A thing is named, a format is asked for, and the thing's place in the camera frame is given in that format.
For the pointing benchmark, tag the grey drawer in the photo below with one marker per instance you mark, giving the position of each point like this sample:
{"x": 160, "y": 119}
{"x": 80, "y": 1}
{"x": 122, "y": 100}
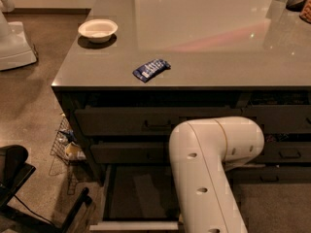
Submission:
{"x": 283, "y": 119}
{"x": 130, "y": 121}
{"x": 271, "y": 174}
{"x": 138, "y": 199}
{"x": 285, "y": 152}
{"x": 135, "y": 152}

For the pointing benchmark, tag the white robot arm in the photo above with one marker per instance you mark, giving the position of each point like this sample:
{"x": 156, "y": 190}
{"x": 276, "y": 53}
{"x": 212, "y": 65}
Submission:
{"x": 200, "y": 152}

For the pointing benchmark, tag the grey drawer cabinet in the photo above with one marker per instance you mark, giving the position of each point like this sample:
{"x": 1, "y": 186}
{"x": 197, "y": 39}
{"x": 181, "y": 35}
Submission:
{"x": 223, "y": 53}

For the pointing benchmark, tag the blue snack packet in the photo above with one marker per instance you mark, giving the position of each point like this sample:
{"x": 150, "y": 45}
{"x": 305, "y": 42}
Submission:
{"x": 151, "y": 69}

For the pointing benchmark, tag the white paper bowl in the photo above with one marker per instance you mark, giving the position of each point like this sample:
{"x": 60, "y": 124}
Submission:
{"x": 98, "y": 30}

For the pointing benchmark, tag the white mobile robot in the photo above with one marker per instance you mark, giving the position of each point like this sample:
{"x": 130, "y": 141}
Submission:
{"x": 16, "y": 50}

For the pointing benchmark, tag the orange woven object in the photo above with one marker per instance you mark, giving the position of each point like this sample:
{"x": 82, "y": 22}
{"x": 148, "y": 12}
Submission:
{"x": 305, "y": 13}

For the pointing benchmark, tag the wire basket with items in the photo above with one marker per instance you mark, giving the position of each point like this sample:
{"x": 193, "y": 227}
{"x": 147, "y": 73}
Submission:
{"x": 64, "y": 157}

